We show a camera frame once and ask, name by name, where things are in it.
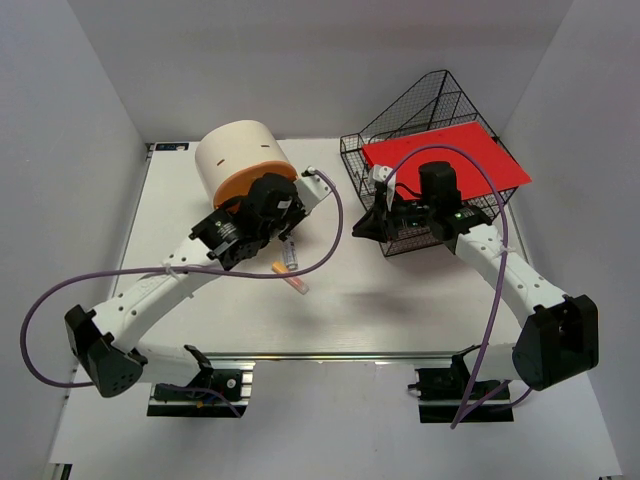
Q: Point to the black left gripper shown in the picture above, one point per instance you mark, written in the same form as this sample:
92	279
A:
298	213

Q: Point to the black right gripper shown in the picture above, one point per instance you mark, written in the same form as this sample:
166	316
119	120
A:
372	225

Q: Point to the clear blue-capped spray bottle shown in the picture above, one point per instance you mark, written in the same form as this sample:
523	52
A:
289	255

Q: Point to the orange highlighter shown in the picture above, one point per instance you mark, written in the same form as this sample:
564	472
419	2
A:
294	281

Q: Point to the round cream drawer organizer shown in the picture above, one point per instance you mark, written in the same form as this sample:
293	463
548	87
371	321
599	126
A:
231	157

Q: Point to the red folder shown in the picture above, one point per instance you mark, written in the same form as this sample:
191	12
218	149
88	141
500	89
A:
469	137

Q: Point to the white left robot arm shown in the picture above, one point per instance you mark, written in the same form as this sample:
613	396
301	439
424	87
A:
106	339

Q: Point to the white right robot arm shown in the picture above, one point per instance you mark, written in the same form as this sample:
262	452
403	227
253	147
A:
559	333

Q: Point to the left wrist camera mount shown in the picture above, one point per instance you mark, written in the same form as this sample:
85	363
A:
311	188

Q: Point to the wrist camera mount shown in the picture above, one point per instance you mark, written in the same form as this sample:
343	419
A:
311	188
383	179

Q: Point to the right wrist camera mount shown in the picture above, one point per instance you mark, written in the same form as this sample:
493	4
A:
383	179

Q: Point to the black wire mesh rack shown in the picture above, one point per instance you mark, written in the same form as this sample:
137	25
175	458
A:
435	101

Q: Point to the aluminium table edge rail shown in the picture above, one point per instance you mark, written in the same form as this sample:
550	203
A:
405	356

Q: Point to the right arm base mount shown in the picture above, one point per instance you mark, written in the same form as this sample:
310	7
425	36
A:
439	395

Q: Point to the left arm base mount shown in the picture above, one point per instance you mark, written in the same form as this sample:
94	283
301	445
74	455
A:
225	395

